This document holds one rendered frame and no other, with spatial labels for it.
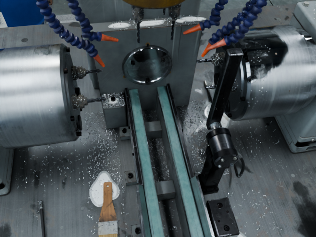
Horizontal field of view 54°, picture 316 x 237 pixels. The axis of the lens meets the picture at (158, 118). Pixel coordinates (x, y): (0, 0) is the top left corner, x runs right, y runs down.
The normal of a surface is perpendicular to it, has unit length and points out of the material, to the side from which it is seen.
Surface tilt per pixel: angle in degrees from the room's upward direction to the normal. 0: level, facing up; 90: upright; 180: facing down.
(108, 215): 0
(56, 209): 0
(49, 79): 28
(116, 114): 90
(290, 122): 90
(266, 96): 69
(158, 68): 90
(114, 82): 90
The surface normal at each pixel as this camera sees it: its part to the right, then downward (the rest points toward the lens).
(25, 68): 0.07, -0.40
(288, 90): 0.17, 0.48
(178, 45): 0.17, 0.79
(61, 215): 0.04, -0.59
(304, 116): -0.98, 0.12
